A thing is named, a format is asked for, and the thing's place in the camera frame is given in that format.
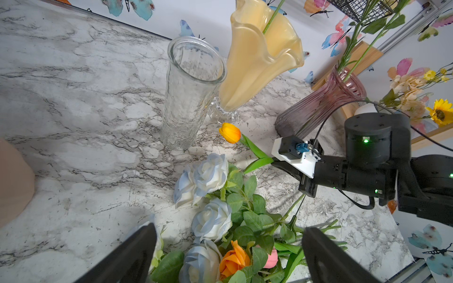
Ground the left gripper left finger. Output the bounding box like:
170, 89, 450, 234
76, 223, 157, 283

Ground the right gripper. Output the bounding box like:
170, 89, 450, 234
271, 139, 396, 205

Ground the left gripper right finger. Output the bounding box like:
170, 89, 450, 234
302, 227, 379, 283

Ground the orange yellow tulip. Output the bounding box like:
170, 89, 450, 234
219, 123, 274, 173

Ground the pink rose tall stem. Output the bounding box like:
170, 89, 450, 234
263, 0, 285, 34

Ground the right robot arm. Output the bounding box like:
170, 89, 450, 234
272, 113, 453, 226

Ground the purple ribbed glass vase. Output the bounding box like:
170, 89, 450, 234
275, 67, 363, 139

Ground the sunflower bouquet in white vase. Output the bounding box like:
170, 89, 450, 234
375, 58, 453, 133

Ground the green succulent in pink pot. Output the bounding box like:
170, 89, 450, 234
1, 139, 35, 227

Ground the yellow ruffled glass vase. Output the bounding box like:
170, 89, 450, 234
210, 1, 306, 123

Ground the clear glass vase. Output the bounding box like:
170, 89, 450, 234
160, 36, 227, 150

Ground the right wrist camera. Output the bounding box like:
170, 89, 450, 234
271, 136, 321, 179

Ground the black wire wall basket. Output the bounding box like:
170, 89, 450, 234
329, 0, 398, 25

